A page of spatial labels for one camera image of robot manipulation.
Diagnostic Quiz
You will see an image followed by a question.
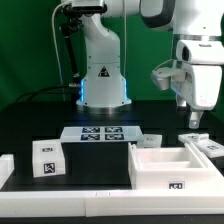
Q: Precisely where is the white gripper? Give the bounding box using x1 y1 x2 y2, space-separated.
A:
175 40 224 129

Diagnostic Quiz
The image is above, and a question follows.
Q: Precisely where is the white cabinet door panel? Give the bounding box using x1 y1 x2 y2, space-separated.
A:
137 134 162 148

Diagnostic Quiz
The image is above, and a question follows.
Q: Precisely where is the white cabinet body box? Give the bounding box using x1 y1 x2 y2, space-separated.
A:
128 143 217 190

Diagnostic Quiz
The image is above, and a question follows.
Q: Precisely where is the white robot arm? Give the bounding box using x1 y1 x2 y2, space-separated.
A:
61 0 224 129

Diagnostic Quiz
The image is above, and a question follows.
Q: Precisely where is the white cabinet top block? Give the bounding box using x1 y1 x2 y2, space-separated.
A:
32 139 66 178

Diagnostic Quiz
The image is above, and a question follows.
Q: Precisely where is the white left fence piece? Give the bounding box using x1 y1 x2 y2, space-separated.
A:
0 154 14 190

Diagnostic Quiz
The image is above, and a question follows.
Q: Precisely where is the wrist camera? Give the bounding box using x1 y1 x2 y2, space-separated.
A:
151 67 185 90

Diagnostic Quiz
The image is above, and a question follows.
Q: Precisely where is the white front fence rail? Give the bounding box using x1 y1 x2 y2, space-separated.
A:
0 190 224 218

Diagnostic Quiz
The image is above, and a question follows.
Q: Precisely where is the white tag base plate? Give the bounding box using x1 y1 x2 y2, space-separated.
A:
60 126 142 143

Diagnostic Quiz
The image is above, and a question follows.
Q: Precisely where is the black cable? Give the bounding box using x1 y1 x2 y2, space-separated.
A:
14 84 82 103

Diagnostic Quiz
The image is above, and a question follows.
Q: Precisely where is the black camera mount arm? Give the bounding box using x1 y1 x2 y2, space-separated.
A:
60 4 82 80

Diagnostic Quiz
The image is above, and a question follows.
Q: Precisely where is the white cable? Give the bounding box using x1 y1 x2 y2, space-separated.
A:
51 1 73 86

